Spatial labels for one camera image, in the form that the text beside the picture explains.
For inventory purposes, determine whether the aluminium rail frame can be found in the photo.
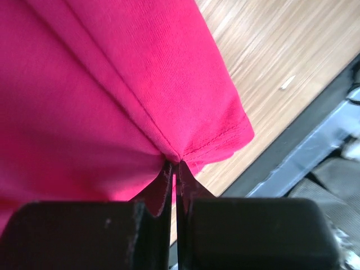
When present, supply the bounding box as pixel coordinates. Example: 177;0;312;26
246;98;359;197

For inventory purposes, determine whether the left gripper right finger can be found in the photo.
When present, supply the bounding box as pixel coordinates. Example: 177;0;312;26
175;161;340;269

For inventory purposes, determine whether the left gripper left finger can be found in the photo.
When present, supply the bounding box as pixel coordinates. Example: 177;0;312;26
1;163;172;269

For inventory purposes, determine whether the pink red t shirt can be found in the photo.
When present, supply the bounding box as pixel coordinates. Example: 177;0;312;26
1;1;254;227

